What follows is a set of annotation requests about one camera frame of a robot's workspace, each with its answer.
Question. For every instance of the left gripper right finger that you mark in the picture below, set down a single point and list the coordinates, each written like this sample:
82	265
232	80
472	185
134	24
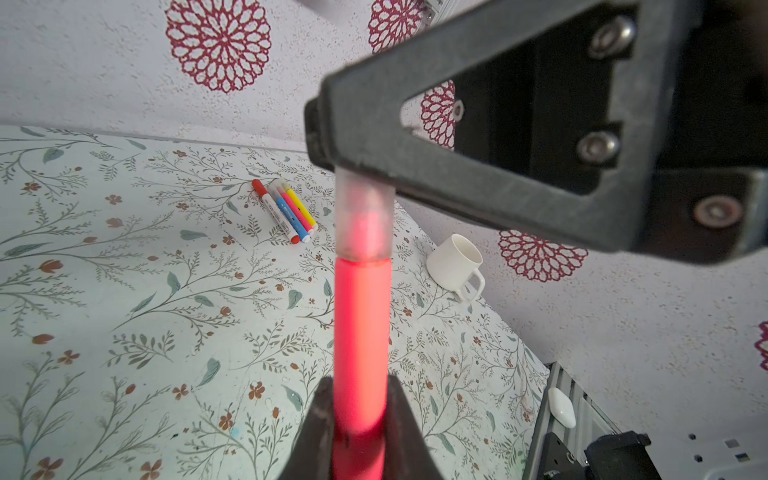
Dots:
407	456

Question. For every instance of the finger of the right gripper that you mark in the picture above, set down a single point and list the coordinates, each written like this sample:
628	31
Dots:
391	118

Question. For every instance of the white marker pen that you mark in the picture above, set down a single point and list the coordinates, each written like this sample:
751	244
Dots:
271	206

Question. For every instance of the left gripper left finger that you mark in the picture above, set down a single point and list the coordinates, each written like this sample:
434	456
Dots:
311	456

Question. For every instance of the white small puck device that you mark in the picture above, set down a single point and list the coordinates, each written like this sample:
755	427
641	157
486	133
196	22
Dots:
561	408

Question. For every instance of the yellow highlighter pen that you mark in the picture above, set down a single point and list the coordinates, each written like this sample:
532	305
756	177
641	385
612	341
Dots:
302	203

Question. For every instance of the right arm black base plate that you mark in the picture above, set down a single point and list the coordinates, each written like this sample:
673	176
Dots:
553	460

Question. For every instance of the blue highlighter pen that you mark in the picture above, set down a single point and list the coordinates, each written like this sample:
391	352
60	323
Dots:
288	213

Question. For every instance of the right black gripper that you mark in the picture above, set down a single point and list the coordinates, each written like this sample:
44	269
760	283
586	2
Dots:
527	109

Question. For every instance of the pink highlighter pen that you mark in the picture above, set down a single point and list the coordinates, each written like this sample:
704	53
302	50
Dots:
297	207
361	342

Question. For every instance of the white ceramic mug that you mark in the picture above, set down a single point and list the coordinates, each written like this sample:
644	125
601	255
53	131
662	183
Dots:
455	266

